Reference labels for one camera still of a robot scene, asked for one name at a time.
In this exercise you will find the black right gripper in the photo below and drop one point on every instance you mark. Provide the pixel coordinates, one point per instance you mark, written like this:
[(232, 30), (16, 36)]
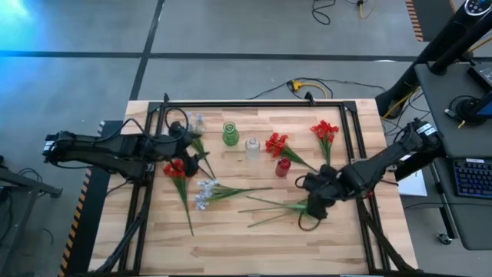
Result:
[(326, 184)]

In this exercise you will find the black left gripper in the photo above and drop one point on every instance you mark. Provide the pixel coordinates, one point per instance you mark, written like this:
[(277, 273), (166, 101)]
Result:
[(173, 148)]

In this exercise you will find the red artificial flower bunch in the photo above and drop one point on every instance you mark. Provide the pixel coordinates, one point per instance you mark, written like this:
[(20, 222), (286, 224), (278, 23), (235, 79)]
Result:
[(276, 144), (324, 131), (175, 169)]

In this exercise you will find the white artificial flower bunch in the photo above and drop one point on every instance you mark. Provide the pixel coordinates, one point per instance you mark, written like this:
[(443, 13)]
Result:
[(189, 116), (200, 119), (207, 190)]

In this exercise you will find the black artificial tulip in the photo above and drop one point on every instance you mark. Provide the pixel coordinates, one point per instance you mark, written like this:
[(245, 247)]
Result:
[(261, 209), (269, 219), (265, 201)]

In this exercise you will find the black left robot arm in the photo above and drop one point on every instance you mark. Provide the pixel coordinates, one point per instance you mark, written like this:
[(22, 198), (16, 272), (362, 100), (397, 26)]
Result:
[(115, 150)]

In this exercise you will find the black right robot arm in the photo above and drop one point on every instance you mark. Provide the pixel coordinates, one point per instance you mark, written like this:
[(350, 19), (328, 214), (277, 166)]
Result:
[(384, 161)]

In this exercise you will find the green glass vase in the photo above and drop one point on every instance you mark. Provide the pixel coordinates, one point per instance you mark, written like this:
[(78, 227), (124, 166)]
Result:
[(230, 134)]

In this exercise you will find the red glass vase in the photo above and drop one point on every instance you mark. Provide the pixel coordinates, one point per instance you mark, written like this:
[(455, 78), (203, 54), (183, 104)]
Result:
[(283, 167)]

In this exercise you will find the clear glass vase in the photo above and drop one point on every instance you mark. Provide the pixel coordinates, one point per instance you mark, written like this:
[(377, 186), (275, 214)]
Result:
[(252, 148)]

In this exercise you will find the white paper sheet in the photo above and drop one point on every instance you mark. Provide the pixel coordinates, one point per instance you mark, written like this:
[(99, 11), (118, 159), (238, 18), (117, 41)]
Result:
[(412, 184)]

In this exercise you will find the black hazard striped mat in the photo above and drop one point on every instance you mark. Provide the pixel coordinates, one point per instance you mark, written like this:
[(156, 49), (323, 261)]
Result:
[(96, 215), (426, 19)]

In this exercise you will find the yellow power plug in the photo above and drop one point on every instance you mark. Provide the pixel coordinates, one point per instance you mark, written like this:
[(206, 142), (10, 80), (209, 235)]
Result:
[(296, 85)]

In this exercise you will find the desk caster wheel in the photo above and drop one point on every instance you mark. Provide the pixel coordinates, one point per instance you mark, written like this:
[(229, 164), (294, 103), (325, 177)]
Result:
[(444, 238)]

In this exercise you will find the black backlit keyboard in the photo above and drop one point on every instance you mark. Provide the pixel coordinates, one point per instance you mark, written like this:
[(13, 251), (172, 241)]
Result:
[(474, 179)]

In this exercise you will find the black tower fan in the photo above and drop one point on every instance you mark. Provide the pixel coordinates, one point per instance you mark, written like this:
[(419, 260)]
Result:
[(415, 77)]

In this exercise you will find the grey side desk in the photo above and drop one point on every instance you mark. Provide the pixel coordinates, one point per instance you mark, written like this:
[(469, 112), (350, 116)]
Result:
[(442, 96)]

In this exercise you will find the black side stand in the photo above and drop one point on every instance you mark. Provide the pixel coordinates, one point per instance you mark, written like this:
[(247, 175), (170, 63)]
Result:
[(23, 184)]

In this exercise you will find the dark laptop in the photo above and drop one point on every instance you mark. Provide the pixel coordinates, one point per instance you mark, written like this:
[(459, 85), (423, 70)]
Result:
[(482, 75)]

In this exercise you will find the black round pole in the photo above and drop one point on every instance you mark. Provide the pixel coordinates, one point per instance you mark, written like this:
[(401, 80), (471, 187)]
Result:
[(461, 50)]

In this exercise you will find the black aluminium table frame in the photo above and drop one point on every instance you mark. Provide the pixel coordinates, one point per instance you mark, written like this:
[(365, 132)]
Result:
[(250, 104)]

